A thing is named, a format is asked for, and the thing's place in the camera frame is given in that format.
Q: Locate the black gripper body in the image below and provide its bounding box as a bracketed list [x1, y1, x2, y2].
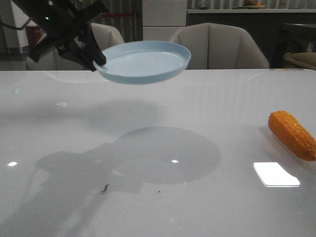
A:
[14, 0, 108, 62]

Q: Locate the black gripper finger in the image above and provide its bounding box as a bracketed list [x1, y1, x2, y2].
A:
[78, 30, 107, 66]
[57, 42, 96, 72]

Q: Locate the light blue round plate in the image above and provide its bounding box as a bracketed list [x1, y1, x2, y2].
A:
[93, 40, 191, 84]

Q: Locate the orange toy corn cob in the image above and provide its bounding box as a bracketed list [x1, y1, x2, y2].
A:
[268, 111, 316, 161]

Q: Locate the left beige upholstered chair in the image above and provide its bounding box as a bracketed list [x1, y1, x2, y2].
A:
[25, 23, 124, 71]

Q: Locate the beige upholstered chair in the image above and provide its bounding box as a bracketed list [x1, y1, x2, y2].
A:
[25, 23, 124, 71]
[171, 23, 270, 70]

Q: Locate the red bin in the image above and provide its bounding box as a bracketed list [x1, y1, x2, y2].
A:
[25, 26, 44, 50]

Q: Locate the red barrier belt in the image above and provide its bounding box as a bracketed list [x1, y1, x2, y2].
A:
[101, 12, 137, 18]

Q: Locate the white cabinet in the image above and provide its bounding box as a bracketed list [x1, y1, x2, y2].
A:
[142, 0, 187, 41]

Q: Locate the right beige upholstered chair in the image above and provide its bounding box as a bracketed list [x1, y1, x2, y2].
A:
[171, 23, 270, 70]

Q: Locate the fruit bowl on counter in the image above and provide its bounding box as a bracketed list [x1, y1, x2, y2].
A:
[242, 0, 266, 9]

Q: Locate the dark counter with white top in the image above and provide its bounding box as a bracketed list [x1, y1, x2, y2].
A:
[186, 9, 316, 64]

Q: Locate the dark side table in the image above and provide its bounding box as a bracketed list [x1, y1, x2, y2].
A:
[270, 24, 316, 69]

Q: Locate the tan cushion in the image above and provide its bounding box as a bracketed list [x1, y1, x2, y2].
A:
[283, 52, 316, 70]

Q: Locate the black cable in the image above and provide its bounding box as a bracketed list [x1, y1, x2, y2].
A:
[0, 17, 33, 31]

